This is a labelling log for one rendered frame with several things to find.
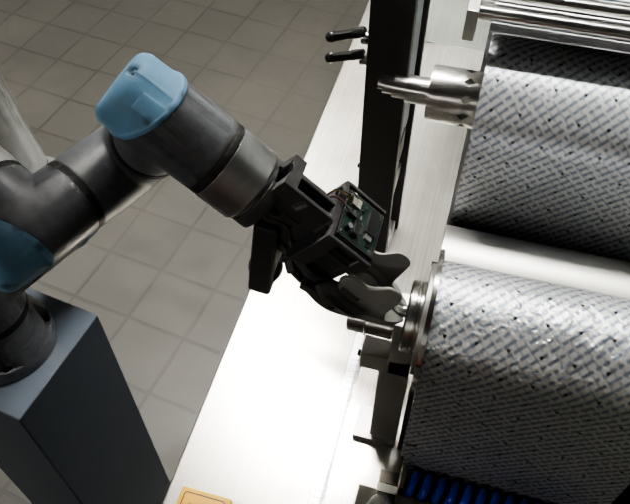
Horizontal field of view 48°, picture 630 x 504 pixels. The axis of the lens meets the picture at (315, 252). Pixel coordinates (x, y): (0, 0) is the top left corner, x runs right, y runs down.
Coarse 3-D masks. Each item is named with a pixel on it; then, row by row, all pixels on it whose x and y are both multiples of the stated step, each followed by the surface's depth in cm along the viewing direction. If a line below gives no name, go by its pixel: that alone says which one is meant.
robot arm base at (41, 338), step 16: (32, 304) 107; (32, 320) 105; (48, 320) 111; (0, 336) 101; (16, 336) 103; (32, 336) 105; (48, 336) 108; (0, 352) 103; (16, 352) 104; (32, 352) 106; (48, 352) 109; (0, 368) 105; (16, 368) 105; (32, 368) 107; (0, 384) 106
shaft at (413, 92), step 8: (384, 80) 81; (392, 80) 81; (400, 80) 80; (408, 80) 80; (416, 80) 80; (424, 80) 80; (384, 88) 81; (392, 88) 81; (400, 88) 80; (408, 88) 80; (416, 88) 80; (424, 88) 80; (392, 96) 82; (400, 96) 81; (408, 96) 80; (416, 96) 80; (424, 96) 80; (424, 104) 81
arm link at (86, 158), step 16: (80, 144) 66; (96, 144) 66; (112, 144) 64; (64, 160) 64; (80, 160) 64; (96, 160) 65; (112, 160) 65; (80, 176) 64; (96, 176) 64; (112, 176) 65; (128, 176) 66; (144, 176) 65; (160, 176) 66; (96, 192) 64; (112, 192) 65; (128, 192) 67; (144, 192) 70; (112, 208) 66
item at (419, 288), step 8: (416, 280) 71; (416, 288) 70; (424, 288) 70; (416, 296) 69; (424, 296) 69; (408, 304) 69; (416, 304) 69; (408, 312) 69; (416, 312) 69; (408, 320) 68; (416, 320) 68; (408, 328) 69; (416, 328) 68; (408, 336) 69; (416, 336) 69; (400, 344) 70; (408, 344) 70
